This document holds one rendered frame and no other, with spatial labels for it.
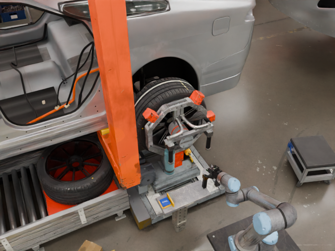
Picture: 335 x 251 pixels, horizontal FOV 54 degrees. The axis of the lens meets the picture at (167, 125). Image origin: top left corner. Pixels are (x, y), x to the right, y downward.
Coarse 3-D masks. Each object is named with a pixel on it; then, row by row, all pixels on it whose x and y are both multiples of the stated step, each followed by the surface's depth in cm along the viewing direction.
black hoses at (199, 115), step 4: (196, 112) 262; (200, 112) 262; (192, 116) 263; (196, 116) 260; (200, 116) 258; (204, 116) 260; (188, 120) 264; (192, 120) 262; (196, 120) 259; (204, 120) 267; (208, 120) 262
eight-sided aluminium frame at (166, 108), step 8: (168, 104) 257; (176, 104) 257; (184, 104) 258; (192, 104) 262; (160, 112) 257; (168, 112) 255; (160, 120) 257; (200, 120) 286; (152, 128) 258; (152, 136) 264; (152, 144) 270; (176, 144) 294; (160, 152) 283; (176, 152) 292
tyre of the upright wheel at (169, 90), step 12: (156, 84) 268; (168, 84) 266; (180, 84) 269; (144, 96) 265; (156, 96) 259; (168, 96) 257; (180, 96) 262; (144, 108) 259; (156, 108) 259; (144, 120) 261; (144, 132) 270; (144, 144) 279
